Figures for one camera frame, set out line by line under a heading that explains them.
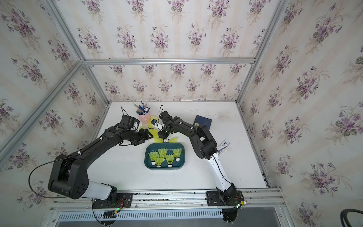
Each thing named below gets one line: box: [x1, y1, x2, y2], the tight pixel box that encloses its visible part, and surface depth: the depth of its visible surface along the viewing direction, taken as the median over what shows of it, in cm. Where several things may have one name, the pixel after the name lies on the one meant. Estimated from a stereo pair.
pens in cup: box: [132, 99, 152, 116], surface depth 103 cm
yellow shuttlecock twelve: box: [168, 137, 179, 143], surface depth 97 cm
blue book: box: [192, 114, 213, 131], surface depth 110 cm
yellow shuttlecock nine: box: [154, 156, 165, 168], surface depth 85 cm
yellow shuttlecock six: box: [148, 151, 159, 166], surface depth 86 cm
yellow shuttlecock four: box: [165, 154, 175, 168], surface depth 86 cm
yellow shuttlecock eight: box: [172, 148, 182, 162], surface depth 88 cm
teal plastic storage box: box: [144, 142, 186, 170], surface depth 88 cm
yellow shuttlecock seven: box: [157, 148, 168, 157], surface depth 88 cm
